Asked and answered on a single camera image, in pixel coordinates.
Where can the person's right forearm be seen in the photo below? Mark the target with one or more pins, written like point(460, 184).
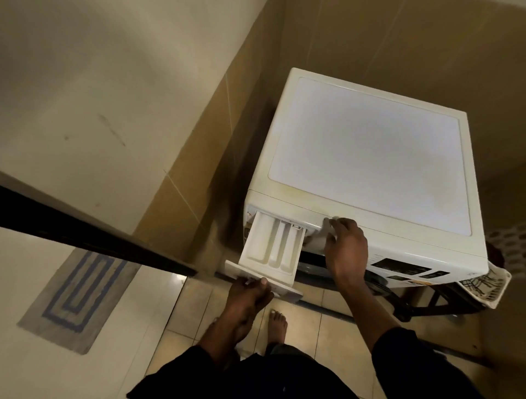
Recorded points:
point(390, 349)

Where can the dark floor threshold strip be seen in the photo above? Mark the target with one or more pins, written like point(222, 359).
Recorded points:
point(328, 311)

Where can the dark-edged door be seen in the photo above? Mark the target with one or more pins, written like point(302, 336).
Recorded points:
point(82, 234)

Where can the person's left hand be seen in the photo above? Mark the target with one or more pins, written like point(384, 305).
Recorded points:
point(246, 300)

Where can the white washing machine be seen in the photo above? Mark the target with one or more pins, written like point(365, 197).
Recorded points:
point(370, 156)

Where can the white detergent drawer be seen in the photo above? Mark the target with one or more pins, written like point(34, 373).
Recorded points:
point(271, 242)

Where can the person's dark trousers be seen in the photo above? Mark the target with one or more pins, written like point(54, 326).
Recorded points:
point(296, 374)

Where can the person's right hand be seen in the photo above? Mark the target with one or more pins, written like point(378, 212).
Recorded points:
point(347, 250)

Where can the person's left forearm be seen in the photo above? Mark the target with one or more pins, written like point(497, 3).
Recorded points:
point(193, 361)

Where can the person's left foot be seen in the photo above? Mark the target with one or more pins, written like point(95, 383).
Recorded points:
point(244, 331)

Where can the white perforated plastic basket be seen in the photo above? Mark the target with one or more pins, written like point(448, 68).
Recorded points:
point(499, 287)

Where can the blue patterned floor mat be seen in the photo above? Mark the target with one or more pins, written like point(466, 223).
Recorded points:
point(78, 300)

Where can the dark plastic stool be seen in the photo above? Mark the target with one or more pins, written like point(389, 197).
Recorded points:
point(448, 298)

